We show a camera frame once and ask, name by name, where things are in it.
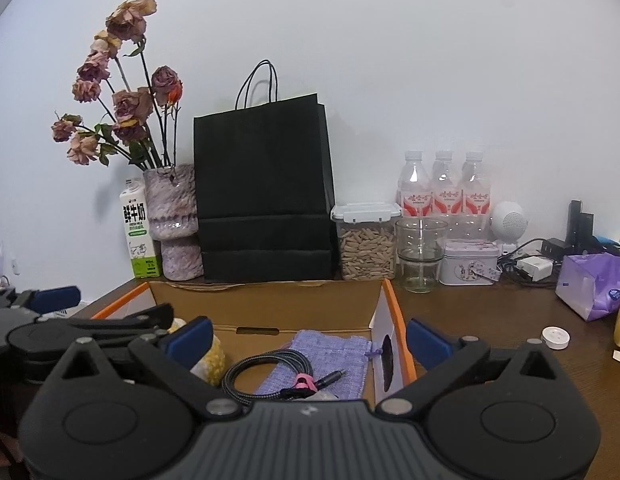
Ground purple marbled vase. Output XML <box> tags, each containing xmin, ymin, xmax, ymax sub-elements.
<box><xmin>142</xmin><ymin>162</ymin><xmax>203</xmax><ymax>282</ymax></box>

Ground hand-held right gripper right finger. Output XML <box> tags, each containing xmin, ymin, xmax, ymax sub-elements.
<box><xmin>380</xmin><ymin>317</ymin><xmax>562</xmax><ymax>419</ymax></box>

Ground white round lid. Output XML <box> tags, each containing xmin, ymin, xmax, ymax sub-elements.
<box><xmin>541</xmin><ymin>326</ymin><xmax>572</xmax><ymax>350</ymax></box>

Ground black paper bag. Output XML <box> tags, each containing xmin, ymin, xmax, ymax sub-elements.
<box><xmin>192</xmin><ymin>59</ymin><xmax>339</xmax><ymax>283</ymax></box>

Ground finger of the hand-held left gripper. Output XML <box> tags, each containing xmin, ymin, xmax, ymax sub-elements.
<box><xmin>85</xmin><ymin>302</ymin><xmax>175</xmax><ymax>341</ymax></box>
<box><xmin>0</xmin><ymin>286</ymin><xmax>82</xmax><ymax>313</ymax></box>

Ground clear container of seeds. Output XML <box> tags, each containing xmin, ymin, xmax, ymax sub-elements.
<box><xmin>331</xmin><ymin>202</ymin><xmax>399</xmax><ymax>282</ymax></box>

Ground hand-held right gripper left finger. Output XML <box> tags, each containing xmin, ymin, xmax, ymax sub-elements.
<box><xmin>55</xmin><ymin>316</ymin><xmax>243</xmax><ymax>419</ymax></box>

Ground white round speaker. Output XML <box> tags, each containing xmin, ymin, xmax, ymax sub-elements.
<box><xmin>490</xmin><ymin>201</ymin><xmax>527</xmax><ymax>256</ymax></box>

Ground wooden desktop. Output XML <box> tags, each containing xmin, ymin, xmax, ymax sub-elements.
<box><xmin>70</xmin><ymin>255</ymin><xmax>620</xmax><ymax>480</ymax></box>

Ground black power adapter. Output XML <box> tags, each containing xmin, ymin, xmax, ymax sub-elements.
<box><xmin>542</xmin><ymin>237</ymin><xmax>573</xmax><ymax>261</ymax></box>

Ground small blue object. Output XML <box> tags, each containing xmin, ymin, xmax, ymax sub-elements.
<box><xmin>592</xmin><ymin>235</ymin><xmax>620</xmax><ymax>261</ymax></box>

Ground black upright device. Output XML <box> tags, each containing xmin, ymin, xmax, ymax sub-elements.
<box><xmin>567</xmin><ymin>200</ymin><xmax>596</xmax><ymax>253</ymax></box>

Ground purple tissue pack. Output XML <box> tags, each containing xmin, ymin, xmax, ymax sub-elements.
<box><xmin>555</xmin><ymin>252</ymin><xmax>620</xmax><ymax>322</ymax></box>

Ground purple drawstring pouch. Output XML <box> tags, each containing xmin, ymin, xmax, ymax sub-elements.
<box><xmin>254</xmin><ymin>329</ymin><xmax>373</xmax><ymax>402</ymax></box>

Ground white and yellow plush sheep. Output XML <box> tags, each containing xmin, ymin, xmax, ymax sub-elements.
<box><xmin>167</xmin><ymin>317</ymin><xmax>227</xmax><ymax>388</ymax></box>

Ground braided charging cable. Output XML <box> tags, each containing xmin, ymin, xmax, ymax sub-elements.
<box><xmin>221</xmin><ymin>350</ymin><xmax>348</xmax><ymax>403</ymax></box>

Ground white tin box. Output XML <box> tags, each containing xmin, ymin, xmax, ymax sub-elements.
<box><xmin>437</xmin><ymin>239</ymin><xmax>502</xmax><ymax>287</ymax></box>

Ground green and white milk carton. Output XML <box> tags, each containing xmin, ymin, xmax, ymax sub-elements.
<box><xmin>119</xmin><ymin>178</ymin><xmax>163</xmax><ymax>280</ymax></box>

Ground stacked clear glass cups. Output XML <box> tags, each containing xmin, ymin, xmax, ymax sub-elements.
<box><xmin>394</xmin><ymin>216</ymin><xmax>450</xmax><ymax>294</ymax></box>

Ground white charger with cables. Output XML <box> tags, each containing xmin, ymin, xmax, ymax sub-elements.
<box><xmin>497</xmin><ymin>237</ymin><xmax>551</xmax><ymax>281</ymax></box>

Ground dried rose bouquet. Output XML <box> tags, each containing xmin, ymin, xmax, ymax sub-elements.
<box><xmin>51</xmin><ymin>0</ymin><xmax>184</xmax><ymax>171</ymax></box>

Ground red cardboard box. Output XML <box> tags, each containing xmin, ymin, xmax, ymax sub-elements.
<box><xmin>90</xmin><ymin>278</ymin><xmax>418</xmax><ymax>403</ymax></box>

